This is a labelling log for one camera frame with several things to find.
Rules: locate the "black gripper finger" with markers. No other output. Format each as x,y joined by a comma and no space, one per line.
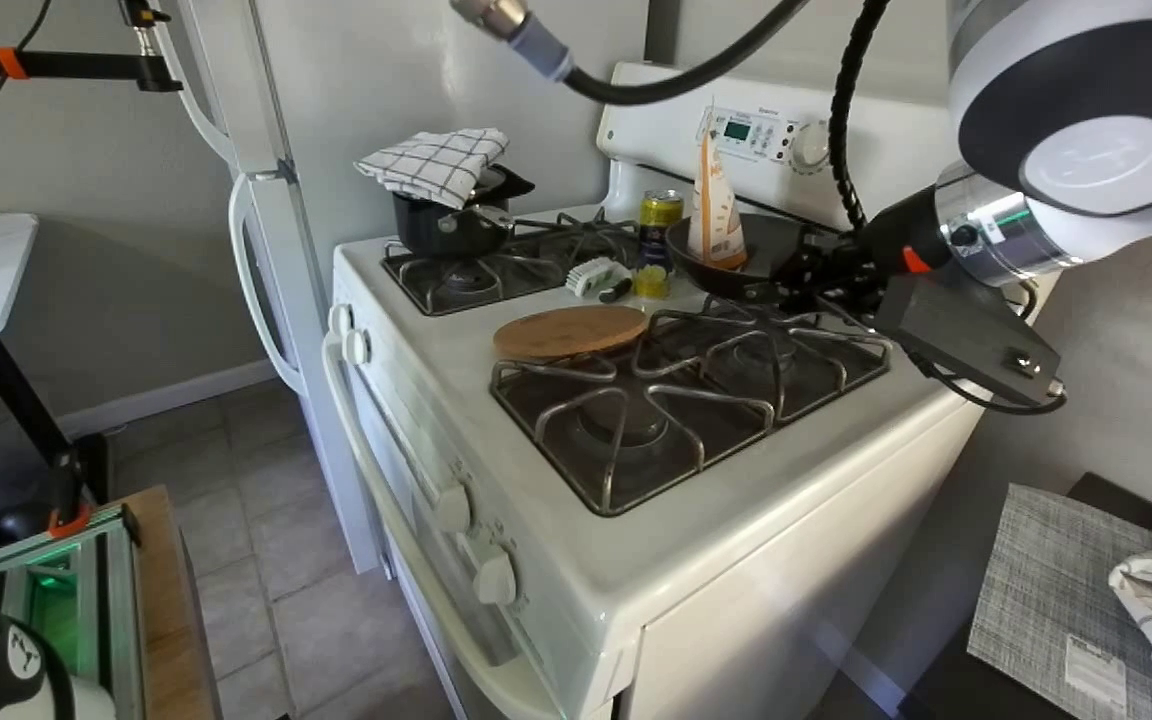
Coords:
827,251
840,290

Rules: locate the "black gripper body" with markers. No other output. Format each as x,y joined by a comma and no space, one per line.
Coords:
902,234

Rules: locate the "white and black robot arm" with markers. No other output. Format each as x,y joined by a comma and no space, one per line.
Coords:
1082,82

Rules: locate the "white gas stove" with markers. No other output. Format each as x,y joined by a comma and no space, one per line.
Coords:
738,573

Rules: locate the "white stove knob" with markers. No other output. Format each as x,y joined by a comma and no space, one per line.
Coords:
498,579
453,508
342,321
360,345

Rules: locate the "white round timer dial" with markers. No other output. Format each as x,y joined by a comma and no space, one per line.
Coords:
808,147

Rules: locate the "white and orange carton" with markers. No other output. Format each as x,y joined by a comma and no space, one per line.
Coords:
717,202

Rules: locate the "oven clock control panel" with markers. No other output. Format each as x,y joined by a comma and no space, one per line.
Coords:
743,133

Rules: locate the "yellow and blue bottle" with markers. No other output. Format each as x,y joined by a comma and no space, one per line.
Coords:
660,210

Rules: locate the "round cork trivet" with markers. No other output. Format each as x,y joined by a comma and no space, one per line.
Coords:
568,332

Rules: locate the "black side table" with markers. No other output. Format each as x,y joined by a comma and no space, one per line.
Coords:
1139,507

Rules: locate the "grey plaid mat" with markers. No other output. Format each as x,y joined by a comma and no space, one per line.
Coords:
1042,603

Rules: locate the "black pot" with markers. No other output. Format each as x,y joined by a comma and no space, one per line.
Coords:
441,228

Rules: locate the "white refrigerator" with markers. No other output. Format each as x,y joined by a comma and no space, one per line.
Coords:
337,82

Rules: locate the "wooden board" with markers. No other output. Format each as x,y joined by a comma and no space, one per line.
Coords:
168,615

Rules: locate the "black boom bar orange tape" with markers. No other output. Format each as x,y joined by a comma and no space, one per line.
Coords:
69,60

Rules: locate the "orange clamp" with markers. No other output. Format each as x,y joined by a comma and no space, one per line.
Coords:
69,521

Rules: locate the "black metal stand leg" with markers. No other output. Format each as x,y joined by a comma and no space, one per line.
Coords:
21,400

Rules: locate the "green bottle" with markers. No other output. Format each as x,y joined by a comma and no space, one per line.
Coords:
54,615

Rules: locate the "glass tank metal frame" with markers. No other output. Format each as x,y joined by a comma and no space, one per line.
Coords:
110,603

